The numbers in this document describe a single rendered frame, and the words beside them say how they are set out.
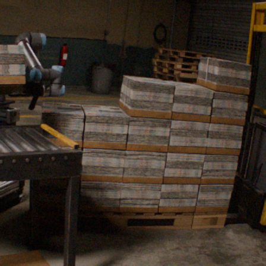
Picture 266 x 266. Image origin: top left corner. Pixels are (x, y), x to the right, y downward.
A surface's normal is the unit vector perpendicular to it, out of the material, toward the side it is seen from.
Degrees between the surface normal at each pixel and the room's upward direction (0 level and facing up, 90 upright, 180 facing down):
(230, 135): 90
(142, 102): 90
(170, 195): 90
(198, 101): 90
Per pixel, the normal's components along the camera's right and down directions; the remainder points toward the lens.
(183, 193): 0.21, 0.23
